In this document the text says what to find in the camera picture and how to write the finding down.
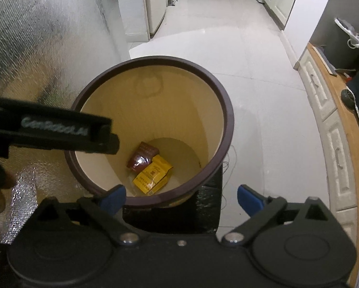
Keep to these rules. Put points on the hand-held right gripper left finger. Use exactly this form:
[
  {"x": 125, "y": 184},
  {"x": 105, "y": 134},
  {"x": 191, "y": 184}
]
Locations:
[{"x": 115, "y": 199}]

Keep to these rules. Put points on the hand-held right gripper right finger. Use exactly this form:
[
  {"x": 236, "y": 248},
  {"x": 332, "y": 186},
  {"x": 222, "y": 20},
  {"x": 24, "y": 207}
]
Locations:
[{"x": 249, "y": 200}]

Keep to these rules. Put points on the cream bin with brown rim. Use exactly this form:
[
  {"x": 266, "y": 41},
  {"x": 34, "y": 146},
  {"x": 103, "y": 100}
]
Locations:
[{"x": 173, "y": 102}]

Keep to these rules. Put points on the yellow cigarette box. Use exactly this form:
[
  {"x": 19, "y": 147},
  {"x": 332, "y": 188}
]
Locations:
[{"x": 152, "y": 175}]

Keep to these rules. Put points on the red-brown cigarette packet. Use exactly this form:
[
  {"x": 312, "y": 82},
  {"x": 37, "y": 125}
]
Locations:
[{"x": 142, "y": 157}]

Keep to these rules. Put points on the silver foil sheet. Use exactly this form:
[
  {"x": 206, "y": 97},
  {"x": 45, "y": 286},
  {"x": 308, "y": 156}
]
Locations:
[{"x": 47, "y": 51}]

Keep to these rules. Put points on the white cabinet with wooden top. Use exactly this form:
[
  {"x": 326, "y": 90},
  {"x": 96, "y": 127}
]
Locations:
[{"x": 326, "y": 120}]

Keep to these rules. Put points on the white refrigerator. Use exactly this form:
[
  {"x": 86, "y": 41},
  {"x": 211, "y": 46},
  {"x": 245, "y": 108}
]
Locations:
[{"x": 151, "y": 6}]

